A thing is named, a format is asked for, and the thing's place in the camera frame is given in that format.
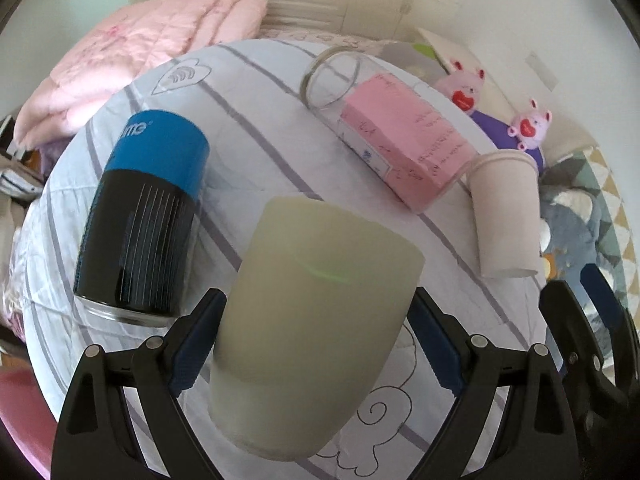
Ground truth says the heart patterned bed sheet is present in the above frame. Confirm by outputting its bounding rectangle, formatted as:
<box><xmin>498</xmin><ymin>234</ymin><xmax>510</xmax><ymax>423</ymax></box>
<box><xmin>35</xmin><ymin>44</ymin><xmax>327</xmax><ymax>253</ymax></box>
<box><xmin>258</xmin><ymin>28</ymin><xmax>394</xmax><ymax>51</ymax></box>

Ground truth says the pale green cup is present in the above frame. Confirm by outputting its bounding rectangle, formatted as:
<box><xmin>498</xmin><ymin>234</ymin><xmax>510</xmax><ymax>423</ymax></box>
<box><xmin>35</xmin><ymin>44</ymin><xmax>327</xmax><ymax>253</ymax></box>
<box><xmin>209</xmin><ymin>197</ymin><xmax>424</xmax><ymax>462</ymax></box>

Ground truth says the striped white table cover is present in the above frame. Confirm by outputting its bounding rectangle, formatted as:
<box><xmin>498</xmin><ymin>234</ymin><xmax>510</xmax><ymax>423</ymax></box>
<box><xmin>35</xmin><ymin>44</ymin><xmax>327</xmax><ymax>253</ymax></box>
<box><xmin>11</xmin><ymin>40</ymin><xmax>544</xmax><ymax>479</ymax></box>

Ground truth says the blue and black can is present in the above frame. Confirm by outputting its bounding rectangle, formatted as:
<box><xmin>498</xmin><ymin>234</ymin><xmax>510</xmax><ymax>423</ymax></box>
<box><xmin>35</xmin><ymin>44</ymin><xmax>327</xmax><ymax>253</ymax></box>
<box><xmin>74</xmin><ymin>110</ymin><xmax>209</xmax><ymax>327</ymax></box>

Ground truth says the folded pink quilt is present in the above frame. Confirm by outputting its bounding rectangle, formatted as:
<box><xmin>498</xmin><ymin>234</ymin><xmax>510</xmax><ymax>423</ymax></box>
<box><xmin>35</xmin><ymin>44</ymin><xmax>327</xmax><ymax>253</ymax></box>
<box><xmin>14</xmin><ymin>0</ymin><xmax>268</xmax><ymax>151</ymax></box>

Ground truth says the grey pillow with green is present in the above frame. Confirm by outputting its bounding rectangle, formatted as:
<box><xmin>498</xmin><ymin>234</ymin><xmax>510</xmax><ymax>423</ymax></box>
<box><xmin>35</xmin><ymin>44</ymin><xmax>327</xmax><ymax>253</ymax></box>
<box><xmin>378</xmin><ymin>42</ymin><xmax>447</xmax><ymax>82</ymax></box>

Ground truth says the beige cloth pile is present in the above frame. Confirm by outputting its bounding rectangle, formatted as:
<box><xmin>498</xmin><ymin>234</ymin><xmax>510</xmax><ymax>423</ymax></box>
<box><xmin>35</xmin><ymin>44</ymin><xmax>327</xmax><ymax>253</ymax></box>
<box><xmin>1</xmin><ymin>115</ymin><xmax>46</xmax><ymax>230</ymax></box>

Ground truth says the pink plush bunny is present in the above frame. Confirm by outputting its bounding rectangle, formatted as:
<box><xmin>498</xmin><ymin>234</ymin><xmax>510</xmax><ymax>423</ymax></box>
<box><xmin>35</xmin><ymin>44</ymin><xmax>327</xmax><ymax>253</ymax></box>
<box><xmin>508</xmin><ymin>99</ymin><xmax>552</xmax><ymax>151</ymax></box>
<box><xmin>434</xmin><ymin>58</ymin><xmax>486</xmax><ymax>115</ymax></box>

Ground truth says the blue grey patterned blanket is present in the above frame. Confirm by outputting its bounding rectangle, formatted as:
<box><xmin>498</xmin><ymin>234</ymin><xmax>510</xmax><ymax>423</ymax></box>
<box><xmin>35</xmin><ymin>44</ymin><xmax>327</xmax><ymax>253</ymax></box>
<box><xmin>537</xmin><ymin>146</ymin><xmax>634</xmax><ymax>311</ymax></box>

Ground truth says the glass with pink paper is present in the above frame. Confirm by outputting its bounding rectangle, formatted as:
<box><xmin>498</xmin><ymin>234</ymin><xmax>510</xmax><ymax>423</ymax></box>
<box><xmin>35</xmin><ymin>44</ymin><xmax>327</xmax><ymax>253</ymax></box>
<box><xmin>299</xmin><ymin>47</ymin><xmax>477</xmax><ymax>214</ymax></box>

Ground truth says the purple cushion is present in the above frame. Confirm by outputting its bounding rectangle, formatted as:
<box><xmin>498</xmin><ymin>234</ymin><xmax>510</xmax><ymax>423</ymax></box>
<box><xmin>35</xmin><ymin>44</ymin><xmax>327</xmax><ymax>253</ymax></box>
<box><xmin>471</xmin><ymin>110</ymin><xmax>546</xmax><ymax>172</ymax></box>

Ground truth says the white wall switch plate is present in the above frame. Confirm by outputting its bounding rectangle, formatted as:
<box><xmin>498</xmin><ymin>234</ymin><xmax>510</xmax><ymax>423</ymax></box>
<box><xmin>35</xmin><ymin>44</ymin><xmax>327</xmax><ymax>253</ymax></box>
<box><xmin>525</xmin><ymin>51</ymin><xmax>559</xmax><ymax>91</ymax></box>

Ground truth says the white bed headboard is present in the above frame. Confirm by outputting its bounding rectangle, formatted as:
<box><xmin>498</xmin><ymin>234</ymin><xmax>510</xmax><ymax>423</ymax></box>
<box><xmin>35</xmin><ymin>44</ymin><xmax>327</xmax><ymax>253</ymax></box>
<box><xmin>418</xmin><ymin>28</ymin><xmax>516</xmax><ymax>124</ymax></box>

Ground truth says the right pink plush bunny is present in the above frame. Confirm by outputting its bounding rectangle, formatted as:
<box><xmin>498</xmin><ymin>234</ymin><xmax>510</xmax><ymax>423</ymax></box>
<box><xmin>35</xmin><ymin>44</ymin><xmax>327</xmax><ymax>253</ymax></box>
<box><xmin>508</xmin><ymin>99</ymin><xmax>552</xmax><ymax>151</ymax></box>

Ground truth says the left pink plush bunny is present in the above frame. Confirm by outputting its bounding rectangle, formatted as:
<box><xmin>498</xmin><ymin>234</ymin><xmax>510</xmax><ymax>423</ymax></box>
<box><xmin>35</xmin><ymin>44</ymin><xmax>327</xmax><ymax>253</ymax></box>
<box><xmin>434</xmin><ymin>58</ymin><xmax>486</xmax><ymax>115</ymax></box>

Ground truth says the white paper cup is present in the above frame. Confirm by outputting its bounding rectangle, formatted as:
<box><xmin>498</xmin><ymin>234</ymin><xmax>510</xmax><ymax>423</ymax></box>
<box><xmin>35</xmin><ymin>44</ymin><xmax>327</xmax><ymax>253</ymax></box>
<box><xmin>468</xmin><ymin>150</ymin><xmax>540</xmax><ymax>278</ymax></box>

